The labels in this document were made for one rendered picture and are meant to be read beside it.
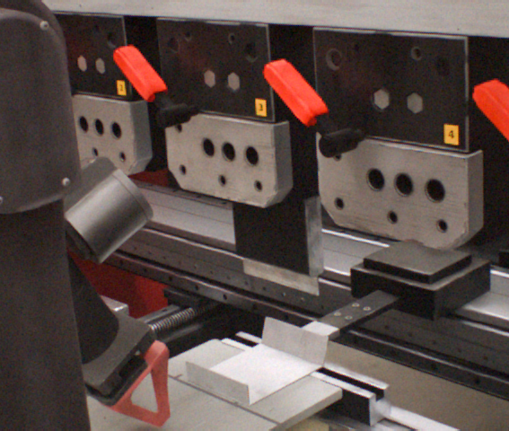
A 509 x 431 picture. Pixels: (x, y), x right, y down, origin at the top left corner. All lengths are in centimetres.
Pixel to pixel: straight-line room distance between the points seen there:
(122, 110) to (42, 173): 69
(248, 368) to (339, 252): 37
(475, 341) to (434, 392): 192
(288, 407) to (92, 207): 28
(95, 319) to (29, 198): 46
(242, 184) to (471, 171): 25
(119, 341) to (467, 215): 29
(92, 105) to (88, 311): 34
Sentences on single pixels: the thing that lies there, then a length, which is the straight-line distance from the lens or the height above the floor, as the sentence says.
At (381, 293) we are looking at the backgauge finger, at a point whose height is 100.
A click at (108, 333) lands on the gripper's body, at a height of 112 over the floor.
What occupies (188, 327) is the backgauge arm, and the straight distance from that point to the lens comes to 153.
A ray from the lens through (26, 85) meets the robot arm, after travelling 37.
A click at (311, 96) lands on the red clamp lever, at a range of 83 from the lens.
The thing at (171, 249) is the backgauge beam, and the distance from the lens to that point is 153.
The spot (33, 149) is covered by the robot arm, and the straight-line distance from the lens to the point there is 37.
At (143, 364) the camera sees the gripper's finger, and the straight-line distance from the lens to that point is 84.
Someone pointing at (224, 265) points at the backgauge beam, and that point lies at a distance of 144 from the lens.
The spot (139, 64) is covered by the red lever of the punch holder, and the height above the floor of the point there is 130.
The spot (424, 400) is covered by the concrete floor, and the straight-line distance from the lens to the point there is 307.
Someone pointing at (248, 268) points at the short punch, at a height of 109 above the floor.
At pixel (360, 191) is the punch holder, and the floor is 121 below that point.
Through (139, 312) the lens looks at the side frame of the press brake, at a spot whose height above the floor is 67.
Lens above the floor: 145
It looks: 18 degrees down
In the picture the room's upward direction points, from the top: 4 degrees counter-clockwise
